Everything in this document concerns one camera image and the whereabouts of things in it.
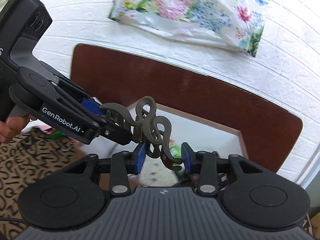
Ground floral plastic bag on wall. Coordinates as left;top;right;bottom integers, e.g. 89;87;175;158
108;0;270;56

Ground person's left hand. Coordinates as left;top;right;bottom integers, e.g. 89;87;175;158
0;115;37;143

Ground dark brown wooden headboard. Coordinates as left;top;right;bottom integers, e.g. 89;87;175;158
71;44;303;172

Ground pink cardboard storage box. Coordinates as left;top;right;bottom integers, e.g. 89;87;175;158
100;97;250;188

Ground grey wavy hair claw clip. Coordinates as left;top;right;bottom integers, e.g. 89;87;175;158
99;96;183;172

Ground green white bottle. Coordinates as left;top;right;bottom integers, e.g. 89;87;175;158
170;145;182;159

